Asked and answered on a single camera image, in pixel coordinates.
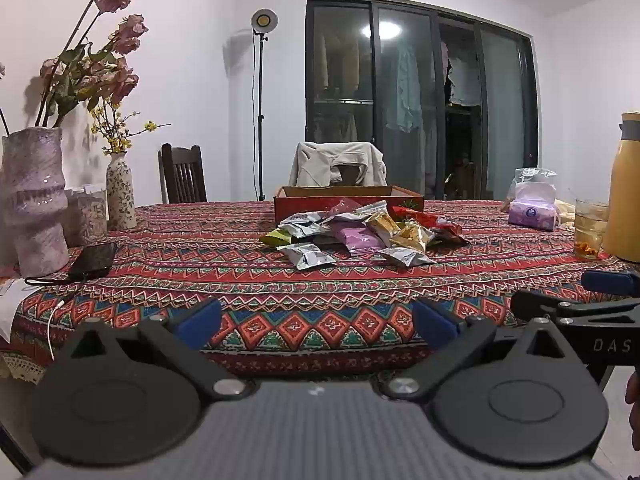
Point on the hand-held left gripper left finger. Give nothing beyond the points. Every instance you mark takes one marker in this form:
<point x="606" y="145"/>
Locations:
<point x="200" y="320"/>

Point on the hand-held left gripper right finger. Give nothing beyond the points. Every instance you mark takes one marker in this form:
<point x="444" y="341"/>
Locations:
<point x="435" y="321"/>

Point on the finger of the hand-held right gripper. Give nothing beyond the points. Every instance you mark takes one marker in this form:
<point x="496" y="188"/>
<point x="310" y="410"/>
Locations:
<point x="612" y="281"/>
<point x="575" y="310"/>

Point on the yellow snack packet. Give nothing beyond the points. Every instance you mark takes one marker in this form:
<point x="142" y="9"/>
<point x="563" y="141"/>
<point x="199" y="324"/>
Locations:
<point x="411" y="237"/>

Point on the red snack packet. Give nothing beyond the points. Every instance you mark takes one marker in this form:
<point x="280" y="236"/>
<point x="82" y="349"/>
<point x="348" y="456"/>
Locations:
<point x="445" y="227"/>

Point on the pink snack packet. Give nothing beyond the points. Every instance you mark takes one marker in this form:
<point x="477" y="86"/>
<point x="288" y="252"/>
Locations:
<point x="357" y="239"/>

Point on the red cardboard box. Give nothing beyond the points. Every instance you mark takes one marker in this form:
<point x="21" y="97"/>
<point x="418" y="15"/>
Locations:
<point x="300" y="205"/>

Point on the person's right hand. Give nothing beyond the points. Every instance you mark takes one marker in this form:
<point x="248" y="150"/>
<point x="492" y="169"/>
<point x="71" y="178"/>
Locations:
<point x="635" y="410"/>

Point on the glass cup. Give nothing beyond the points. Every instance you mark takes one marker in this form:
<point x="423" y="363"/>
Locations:
<point x="590" y="230"/>

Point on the yellow thermos bottle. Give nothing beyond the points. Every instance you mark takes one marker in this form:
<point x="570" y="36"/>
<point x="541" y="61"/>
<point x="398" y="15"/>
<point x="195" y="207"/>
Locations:
<point x="625" y="195"/>

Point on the patterned red tablecloth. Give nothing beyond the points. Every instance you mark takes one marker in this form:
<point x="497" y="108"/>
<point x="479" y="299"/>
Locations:
<point x="300" y="300"/>

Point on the purple tissue pack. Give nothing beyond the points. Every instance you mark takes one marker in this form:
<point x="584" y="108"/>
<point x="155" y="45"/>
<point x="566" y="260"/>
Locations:
<point x="532" y="212"/>

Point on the green snack packet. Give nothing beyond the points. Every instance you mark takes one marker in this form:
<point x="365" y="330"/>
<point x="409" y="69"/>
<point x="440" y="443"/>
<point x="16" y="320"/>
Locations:
<point x="272" y="240"/>

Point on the gold snack packet silver top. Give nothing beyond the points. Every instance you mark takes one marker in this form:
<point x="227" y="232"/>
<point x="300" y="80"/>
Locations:
<point x="382" y="225"/>

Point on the black smartphone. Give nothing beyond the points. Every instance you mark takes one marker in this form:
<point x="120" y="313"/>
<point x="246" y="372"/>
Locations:
<point x="95" y="260"/>

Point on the clear plastic bag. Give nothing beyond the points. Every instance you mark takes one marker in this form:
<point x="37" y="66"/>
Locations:
<point x="535" y="176"/>

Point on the white snack packet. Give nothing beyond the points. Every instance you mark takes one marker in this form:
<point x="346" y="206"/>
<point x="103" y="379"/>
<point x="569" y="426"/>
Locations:
<point x="302" y="222"/>

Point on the dark wooden chair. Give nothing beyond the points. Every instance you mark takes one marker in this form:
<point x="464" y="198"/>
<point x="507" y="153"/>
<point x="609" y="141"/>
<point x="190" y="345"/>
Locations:
<point x="182" y="175"/>

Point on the small floral vase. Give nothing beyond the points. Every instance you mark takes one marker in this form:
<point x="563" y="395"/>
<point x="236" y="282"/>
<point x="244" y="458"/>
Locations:
<point x="121" y="195"/>

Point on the clear storage jar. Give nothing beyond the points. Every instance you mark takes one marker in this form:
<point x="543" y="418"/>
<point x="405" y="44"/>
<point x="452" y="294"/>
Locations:
<point x="90" y="217"/>

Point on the chair under jacket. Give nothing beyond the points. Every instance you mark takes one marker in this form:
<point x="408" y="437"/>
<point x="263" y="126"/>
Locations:
<point x="350" y="174"/>

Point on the white lace cloth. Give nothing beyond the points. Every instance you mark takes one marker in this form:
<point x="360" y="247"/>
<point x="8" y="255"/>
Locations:
<point x="20" y="367"/>

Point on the white paper sheet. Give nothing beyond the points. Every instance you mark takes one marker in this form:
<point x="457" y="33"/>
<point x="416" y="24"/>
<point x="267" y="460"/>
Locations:
<point x="10" y="310"/>

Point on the beige jacket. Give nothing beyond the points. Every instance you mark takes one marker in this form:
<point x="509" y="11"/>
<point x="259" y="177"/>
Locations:
<point x="320" y="162"/>

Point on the sliding glass door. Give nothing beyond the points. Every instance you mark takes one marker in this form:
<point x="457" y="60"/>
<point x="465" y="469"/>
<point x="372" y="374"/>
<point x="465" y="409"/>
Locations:
<point x="505" y="110"/>

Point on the yellow flower sprigs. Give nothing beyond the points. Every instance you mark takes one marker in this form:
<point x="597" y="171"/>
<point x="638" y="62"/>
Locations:
<point x="116" y="132"/>

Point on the large pink ceramic vase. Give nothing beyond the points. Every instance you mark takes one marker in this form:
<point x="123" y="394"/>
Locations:
<point x="35" y="195"/>

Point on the light blue hanging garment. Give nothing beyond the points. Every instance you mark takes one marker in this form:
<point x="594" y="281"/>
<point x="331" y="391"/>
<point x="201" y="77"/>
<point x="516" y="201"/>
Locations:
<point x="405" y="90"/>

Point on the white hanging garment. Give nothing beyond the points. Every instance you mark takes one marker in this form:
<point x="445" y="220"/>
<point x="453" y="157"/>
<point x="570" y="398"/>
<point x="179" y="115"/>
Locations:
<point x="465" y="80"/>

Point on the dried pink roses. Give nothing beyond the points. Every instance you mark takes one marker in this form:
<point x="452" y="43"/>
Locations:
<point x="120" y="35"/>

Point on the floor lamp on stand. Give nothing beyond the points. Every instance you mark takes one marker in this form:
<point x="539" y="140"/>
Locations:
<point x="264" y="20"/>

